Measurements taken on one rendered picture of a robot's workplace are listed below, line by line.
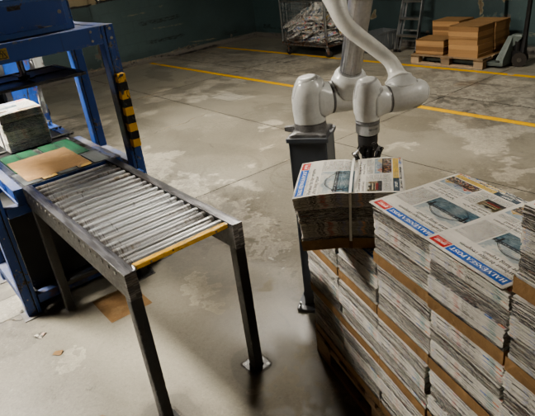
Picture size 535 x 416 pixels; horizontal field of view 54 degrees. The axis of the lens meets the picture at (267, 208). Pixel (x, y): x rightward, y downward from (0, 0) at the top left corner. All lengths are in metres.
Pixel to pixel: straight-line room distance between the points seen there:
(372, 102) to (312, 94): 0.59
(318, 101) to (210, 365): 1.39
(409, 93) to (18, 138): 2.75
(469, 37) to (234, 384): 6.44
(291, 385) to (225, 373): 0.34
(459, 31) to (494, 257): 6.90
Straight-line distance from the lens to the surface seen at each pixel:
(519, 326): 1.36
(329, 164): 2.03
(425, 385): 1.85
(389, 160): 2.02
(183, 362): 2.83
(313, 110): 2.51
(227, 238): 2.32
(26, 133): 3.98
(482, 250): 1.47
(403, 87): 2.03
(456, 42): 8.26
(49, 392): 2.96
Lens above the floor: 1.82
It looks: 26 degrees down
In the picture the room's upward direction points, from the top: 7 degrees counter-clockwise
